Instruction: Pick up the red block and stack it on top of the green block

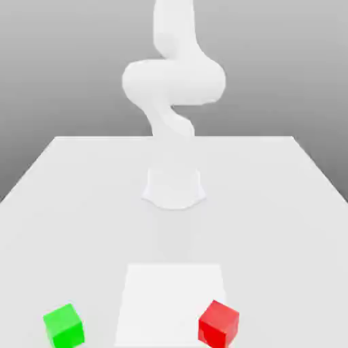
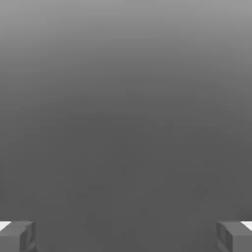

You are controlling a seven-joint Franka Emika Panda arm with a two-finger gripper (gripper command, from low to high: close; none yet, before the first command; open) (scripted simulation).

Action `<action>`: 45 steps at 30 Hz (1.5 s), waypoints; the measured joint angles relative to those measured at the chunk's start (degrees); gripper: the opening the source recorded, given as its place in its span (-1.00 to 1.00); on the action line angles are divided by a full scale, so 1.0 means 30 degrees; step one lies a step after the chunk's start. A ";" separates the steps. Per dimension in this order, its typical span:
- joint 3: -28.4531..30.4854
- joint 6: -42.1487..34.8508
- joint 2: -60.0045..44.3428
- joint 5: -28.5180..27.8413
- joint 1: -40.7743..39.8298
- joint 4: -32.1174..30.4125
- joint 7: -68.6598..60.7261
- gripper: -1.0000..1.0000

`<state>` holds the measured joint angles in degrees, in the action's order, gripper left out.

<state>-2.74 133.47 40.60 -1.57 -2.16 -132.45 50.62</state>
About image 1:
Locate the small red cube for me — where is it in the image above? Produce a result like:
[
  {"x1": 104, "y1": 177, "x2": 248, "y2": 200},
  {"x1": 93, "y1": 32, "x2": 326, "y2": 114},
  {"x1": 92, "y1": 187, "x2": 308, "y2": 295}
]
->
[{"x1": 197, "y1": 299, "x2": 241, "y2": 348}]

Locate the small green cube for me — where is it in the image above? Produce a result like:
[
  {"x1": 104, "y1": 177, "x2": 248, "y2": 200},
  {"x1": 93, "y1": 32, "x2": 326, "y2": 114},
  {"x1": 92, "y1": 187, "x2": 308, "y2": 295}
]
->
[{"x1": 42, "y1": 302, "x2": 86, "y2": 348}]

